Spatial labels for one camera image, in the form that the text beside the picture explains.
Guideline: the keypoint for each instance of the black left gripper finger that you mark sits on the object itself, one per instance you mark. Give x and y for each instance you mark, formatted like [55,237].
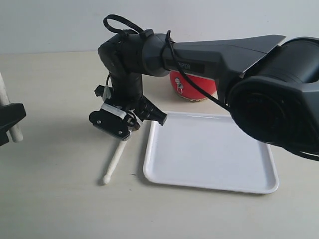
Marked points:
[11,114]
[4,139]

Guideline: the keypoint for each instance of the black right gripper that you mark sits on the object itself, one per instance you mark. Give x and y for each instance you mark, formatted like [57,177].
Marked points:
[129,98]

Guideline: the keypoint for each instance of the white drumstick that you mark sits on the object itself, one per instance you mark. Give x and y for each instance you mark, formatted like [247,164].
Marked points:
[114,162]
[15,131]

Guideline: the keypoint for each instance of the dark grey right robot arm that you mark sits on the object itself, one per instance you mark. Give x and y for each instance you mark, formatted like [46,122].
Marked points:
[269,86]

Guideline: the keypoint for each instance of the white rectangular plastic tray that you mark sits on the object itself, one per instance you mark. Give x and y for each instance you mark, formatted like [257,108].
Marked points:
[209,152]

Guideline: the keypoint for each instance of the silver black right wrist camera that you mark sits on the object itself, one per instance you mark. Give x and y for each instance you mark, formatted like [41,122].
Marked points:
[113,121]

